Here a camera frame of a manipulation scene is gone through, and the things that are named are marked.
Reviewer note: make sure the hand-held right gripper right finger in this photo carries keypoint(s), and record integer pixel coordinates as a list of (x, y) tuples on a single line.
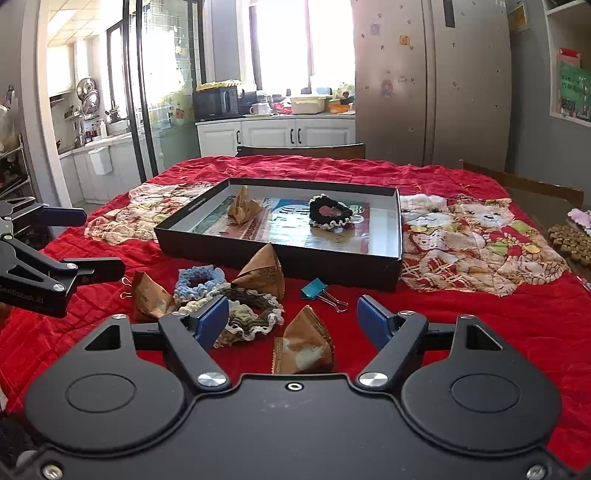
[(373, 319)]

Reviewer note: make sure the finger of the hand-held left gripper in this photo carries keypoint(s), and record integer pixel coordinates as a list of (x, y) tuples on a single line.
[(99, 271), (62, 216)]

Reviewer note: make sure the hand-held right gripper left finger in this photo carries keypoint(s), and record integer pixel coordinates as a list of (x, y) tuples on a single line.
[(213, 319)]

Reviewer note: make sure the brown cream-edged scrunchie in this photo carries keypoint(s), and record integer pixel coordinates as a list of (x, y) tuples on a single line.
[(251, 310)]

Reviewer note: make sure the brown triangular snack packet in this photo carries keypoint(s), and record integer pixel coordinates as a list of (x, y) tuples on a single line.
[(148, 300), (304, 346), (261, 272), (244, 208)]

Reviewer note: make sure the black shallow cardboard box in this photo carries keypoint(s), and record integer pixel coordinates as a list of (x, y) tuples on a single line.
[(277, 261)]

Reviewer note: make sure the cream knitted scrunchie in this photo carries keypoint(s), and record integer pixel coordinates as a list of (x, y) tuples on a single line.
[(196, 304)]

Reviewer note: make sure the small binder clip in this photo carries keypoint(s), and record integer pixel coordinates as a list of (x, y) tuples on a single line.
[(127, 287)]

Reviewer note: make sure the light blue knitted scrunchie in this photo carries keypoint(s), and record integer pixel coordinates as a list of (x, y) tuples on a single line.
[(187, 282)]

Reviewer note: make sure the metal storage rack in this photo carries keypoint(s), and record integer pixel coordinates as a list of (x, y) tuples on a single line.
[(14, 170)]

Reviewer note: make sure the blue binder clip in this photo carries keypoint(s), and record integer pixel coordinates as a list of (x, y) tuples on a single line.
[(314, 288)]

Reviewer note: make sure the white hanging bin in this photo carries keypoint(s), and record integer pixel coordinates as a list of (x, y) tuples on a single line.
[(100, 160)]

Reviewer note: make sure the black white-edged scrunchie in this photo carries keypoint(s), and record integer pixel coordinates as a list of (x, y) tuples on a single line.
[(330, 217)]

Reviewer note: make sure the hanging metal pot lids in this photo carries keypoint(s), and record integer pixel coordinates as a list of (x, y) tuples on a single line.
[(87, 90)]

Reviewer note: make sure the red printed quilt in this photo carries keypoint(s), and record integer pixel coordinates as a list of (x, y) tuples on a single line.
[(508, 323)]

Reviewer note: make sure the black framed sliding door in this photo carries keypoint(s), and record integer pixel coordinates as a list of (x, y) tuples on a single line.
[(138, 92)]

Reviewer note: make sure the black microwave oven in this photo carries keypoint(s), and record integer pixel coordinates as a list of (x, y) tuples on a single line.
[(214, 104)]

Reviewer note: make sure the white kitchen cabinet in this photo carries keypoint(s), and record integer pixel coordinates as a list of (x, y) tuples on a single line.
[(277, 134)]

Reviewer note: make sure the orange food container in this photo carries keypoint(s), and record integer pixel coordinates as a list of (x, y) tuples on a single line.
[(341, 109)]

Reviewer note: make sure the pile of brown tokens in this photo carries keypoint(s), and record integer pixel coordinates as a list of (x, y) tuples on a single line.
[(572, 242)]

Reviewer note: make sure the white mug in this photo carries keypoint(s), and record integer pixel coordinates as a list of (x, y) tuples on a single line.
[(258, 109)]

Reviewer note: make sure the white plastic container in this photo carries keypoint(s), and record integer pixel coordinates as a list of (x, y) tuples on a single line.
[(308, 105)]

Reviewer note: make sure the silver refrigerator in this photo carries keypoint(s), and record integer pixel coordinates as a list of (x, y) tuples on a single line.
[(415, 92)]

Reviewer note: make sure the pink cloth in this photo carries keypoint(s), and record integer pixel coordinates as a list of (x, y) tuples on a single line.
[(581, 218)]

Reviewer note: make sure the white wall shelf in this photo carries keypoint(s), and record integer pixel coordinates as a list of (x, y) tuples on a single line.
[(549, 46)]

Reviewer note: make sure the yellow wall notice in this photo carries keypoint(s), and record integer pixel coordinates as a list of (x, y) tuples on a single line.
[(518, 18)]

